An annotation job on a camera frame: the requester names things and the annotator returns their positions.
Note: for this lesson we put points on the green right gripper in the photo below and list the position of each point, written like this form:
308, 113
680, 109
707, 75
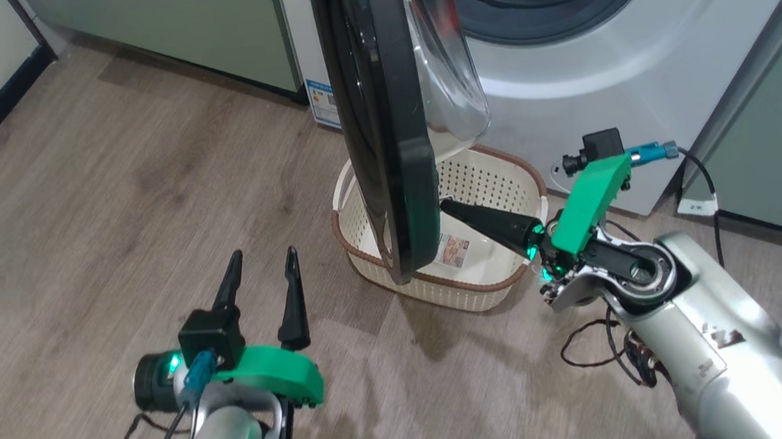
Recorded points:
589, 204

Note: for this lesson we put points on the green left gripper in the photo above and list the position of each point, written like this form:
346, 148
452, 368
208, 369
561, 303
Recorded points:
270, 372

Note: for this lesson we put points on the black glass washing machine door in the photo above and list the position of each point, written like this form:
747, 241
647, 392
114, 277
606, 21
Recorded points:
389, 108

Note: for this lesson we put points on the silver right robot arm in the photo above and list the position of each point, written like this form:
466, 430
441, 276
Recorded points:
722, 347

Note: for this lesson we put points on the cream perforated laundry basket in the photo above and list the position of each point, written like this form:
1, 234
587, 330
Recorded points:
486, 184

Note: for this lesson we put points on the paper label inside basket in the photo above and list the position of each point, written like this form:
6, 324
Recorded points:
453, 251

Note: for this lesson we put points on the white washing machine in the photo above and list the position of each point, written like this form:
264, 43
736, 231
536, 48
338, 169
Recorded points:
597, 91

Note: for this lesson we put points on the blue energy label sticker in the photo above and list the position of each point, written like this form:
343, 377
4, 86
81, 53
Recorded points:
322, 103

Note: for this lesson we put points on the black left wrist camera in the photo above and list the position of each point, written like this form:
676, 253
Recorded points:
212, 335

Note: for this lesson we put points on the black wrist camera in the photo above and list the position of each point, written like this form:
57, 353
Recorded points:
212, 335
601, 143

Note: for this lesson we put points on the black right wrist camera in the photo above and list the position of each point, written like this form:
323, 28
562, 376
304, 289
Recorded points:
601, 143

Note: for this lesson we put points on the white wall plug tag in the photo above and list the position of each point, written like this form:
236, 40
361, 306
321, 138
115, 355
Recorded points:
698, 207

